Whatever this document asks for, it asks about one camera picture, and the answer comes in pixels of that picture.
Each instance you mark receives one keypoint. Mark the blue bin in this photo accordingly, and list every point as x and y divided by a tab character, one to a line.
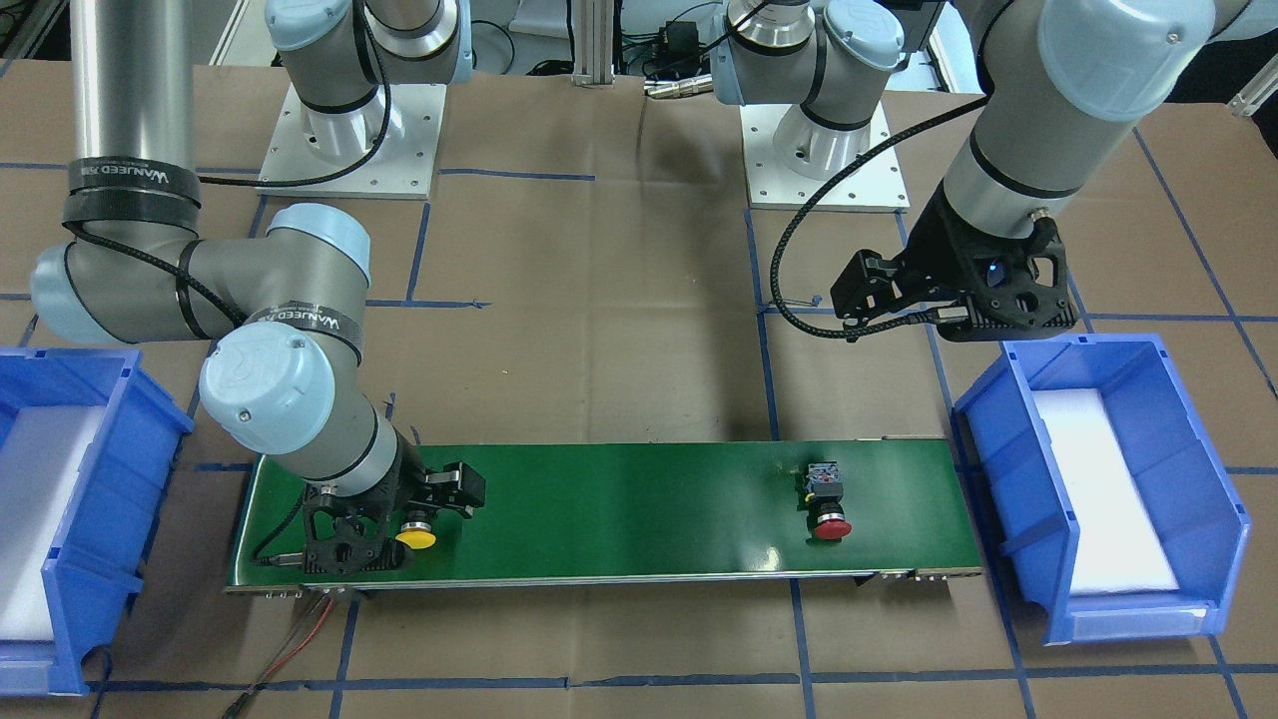
92	570
1196	513

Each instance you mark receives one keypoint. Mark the white foam pad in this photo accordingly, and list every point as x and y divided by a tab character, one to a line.
1118	550
40	460

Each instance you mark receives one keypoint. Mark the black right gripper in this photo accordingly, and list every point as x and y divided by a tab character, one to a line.
411	476

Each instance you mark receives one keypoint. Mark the red push button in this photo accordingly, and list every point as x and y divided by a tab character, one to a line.
823	496

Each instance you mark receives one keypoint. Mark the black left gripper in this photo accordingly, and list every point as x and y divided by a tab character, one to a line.
933	247

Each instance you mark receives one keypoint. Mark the green conveyor belt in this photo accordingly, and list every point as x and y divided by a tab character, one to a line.
618	513

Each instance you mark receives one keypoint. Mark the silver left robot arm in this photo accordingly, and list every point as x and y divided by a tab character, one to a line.
1062	83

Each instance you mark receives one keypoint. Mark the aluminium frame post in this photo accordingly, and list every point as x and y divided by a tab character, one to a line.
593	35

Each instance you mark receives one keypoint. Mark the yellow push button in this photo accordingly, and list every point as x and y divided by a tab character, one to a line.
416	529

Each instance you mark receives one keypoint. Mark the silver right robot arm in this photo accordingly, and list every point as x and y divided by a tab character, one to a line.
285	311

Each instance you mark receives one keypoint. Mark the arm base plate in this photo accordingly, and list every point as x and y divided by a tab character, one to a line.
788	157
361	153

